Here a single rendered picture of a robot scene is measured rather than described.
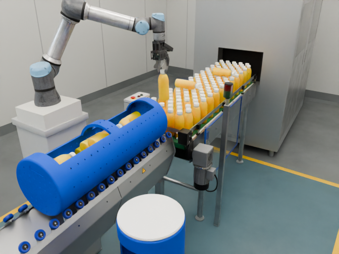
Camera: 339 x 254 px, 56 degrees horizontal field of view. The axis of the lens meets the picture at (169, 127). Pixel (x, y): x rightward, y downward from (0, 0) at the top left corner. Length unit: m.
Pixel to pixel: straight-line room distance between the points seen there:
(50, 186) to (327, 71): 5.10
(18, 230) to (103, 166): 0.45
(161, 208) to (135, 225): 0.14
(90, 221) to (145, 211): 0.36
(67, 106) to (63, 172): 0.62
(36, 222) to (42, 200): 0.11
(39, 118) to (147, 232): 0.94
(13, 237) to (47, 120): 0.65
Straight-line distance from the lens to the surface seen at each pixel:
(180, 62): 6.90
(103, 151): 1.56
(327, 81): 5.93
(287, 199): 3.31
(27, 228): 1.58
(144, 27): 1.82
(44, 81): 1.95
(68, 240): 1.57
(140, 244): 1.28
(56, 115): 1.91
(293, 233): 2.96
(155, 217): 1.34
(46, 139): 1.92
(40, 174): 1.45
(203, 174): 2.24
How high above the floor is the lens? 1.92
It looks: 25 degrees down
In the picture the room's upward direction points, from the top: straight up
